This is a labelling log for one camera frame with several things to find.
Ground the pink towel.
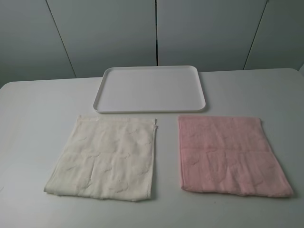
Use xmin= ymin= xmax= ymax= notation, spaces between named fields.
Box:
xmin=178 ymin=115 xmax=294 ymax=198

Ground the white rectangular plastic tray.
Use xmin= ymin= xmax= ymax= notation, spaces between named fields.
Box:
xmin=93 ymin=66 xmax=206 ymax=114

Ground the cream white towel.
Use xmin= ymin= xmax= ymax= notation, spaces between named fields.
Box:
xmin=44 ymin=115 xmax=157 ymax=201

